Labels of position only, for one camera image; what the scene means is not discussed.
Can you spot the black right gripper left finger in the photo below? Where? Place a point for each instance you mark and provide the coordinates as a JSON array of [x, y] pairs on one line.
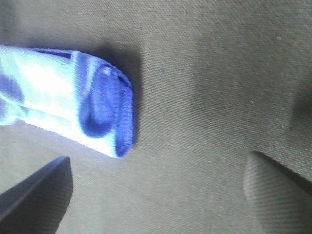
[[38, 204]]

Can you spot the black table cloth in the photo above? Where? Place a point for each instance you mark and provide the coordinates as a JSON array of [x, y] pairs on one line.
[[213, 80]]

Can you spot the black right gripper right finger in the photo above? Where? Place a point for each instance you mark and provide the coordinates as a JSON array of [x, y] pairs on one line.
[[280, 198]]

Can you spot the blue microfiber towel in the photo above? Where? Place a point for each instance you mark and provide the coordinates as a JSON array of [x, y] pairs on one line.
[[76, 95]]

